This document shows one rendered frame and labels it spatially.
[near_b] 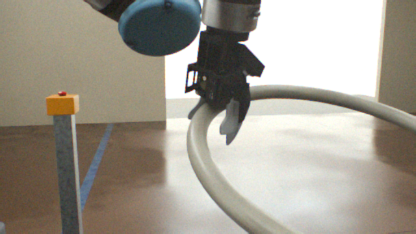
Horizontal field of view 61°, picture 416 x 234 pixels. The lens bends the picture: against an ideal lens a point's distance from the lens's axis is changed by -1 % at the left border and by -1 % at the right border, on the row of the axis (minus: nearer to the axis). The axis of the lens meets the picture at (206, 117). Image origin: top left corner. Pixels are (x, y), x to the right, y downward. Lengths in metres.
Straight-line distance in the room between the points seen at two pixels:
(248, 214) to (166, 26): 0.22
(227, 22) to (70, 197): 1.42
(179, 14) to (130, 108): 6.35
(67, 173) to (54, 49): 5.13
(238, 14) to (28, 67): 6.45
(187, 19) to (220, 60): 0.19
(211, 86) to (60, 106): 1.20
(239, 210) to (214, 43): 0.26
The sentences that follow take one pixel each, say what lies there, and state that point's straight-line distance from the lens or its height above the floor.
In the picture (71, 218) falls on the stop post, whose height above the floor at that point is 0.50.
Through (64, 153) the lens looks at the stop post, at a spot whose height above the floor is 0.82.
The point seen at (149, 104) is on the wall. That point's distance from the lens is 6.71.
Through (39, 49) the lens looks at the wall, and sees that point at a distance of 6.85.
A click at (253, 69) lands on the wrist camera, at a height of 1.24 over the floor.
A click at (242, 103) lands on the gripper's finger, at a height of 1.19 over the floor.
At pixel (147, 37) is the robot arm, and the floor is 1.29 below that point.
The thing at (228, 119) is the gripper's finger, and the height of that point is 1.16.
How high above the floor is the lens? 1.28
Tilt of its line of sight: 10 degrees down
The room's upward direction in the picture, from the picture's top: straight up
